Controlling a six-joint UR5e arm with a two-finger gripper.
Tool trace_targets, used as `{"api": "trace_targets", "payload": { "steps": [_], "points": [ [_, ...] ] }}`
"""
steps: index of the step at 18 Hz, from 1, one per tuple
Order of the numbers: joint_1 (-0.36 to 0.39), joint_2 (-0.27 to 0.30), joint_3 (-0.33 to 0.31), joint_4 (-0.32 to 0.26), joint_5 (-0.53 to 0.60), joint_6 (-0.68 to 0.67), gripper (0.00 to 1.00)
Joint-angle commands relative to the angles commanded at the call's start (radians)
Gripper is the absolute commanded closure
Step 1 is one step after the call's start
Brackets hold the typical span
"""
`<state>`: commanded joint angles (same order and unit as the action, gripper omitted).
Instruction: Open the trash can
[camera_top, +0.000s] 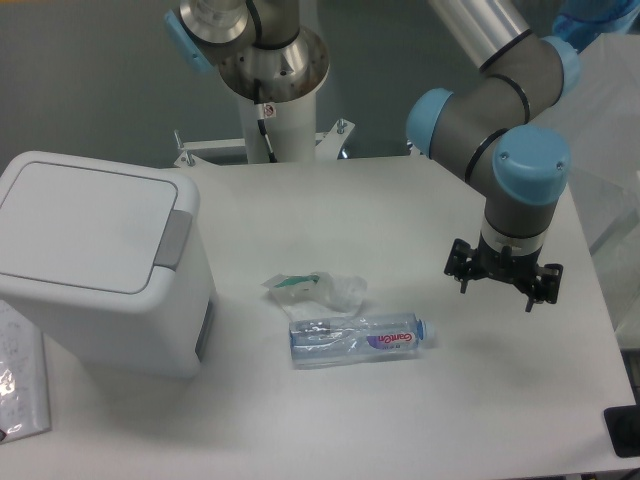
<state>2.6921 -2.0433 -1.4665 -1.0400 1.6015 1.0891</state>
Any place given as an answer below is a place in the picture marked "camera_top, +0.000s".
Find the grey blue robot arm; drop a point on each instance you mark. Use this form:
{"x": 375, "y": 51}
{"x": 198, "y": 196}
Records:
{"x": 274, "y": 66}

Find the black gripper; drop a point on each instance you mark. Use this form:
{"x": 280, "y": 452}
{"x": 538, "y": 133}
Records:
{"x": 541, "y": 283}

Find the clear plastic water bottle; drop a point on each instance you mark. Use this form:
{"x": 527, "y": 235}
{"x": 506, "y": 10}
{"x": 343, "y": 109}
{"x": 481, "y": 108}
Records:
{"x": 351, "y": 340}

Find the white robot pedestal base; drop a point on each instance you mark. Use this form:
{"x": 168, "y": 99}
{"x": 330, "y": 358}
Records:
{"x": 272, "y": 133}

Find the crumpled clear plastic wrapper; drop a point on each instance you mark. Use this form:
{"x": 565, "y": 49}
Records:
{"x": 317, "y": 295}

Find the white trash can lid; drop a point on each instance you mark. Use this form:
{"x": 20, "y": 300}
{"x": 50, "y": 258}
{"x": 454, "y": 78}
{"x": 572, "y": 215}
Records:
{"x": 89, "y": 224}

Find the blue fabric object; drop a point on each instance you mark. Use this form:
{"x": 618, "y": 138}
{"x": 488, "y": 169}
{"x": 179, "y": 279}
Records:
{"x": 580, "y": 22}

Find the black device at edge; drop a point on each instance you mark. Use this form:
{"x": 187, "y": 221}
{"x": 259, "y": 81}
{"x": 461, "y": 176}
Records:
{"x": 623, "y": 427}

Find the white trash can body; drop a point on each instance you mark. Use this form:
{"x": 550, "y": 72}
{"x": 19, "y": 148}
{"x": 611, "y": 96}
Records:
{"x": 160, "y": 330}

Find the white paper sheet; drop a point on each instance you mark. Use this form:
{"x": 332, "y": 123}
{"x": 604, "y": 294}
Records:
{"x": 25, "y": 407}

